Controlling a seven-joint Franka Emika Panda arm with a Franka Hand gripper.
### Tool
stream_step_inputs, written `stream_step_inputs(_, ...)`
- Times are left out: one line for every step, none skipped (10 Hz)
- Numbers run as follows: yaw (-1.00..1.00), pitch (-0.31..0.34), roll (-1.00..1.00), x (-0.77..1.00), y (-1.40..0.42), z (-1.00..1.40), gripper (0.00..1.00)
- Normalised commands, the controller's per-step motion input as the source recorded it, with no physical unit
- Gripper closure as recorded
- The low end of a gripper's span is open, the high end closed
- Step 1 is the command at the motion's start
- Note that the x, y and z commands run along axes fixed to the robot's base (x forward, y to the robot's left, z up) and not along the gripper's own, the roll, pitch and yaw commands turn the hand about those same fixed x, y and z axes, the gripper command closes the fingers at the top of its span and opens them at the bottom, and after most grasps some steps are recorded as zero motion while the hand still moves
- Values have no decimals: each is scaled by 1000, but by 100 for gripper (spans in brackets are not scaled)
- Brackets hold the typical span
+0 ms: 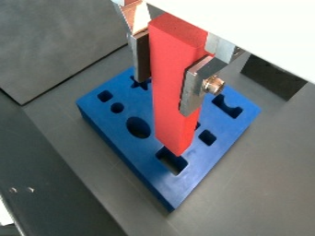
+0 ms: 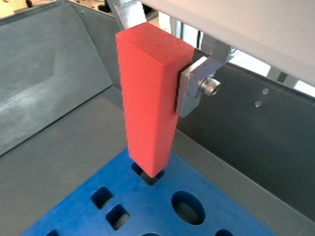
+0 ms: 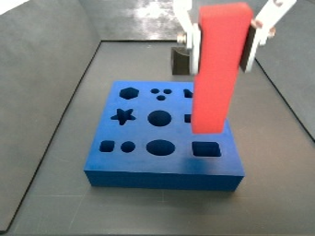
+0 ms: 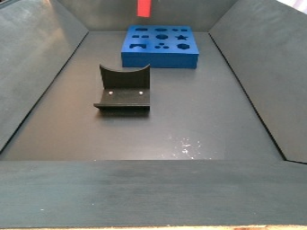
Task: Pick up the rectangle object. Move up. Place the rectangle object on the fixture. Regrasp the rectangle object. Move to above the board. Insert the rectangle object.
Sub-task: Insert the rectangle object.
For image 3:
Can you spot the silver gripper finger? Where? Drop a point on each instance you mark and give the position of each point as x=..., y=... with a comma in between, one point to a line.
x=191, y=36
x=262, y=29

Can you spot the red rectangular block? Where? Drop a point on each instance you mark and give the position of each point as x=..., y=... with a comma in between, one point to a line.
x=224, y=24

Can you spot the black curved fixture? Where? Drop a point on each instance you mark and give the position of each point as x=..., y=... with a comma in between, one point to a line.
x=179, y=61

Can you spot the blue foam shape board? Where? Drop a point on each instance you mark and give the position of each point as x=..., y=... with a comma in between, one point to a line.
x=144, y=147

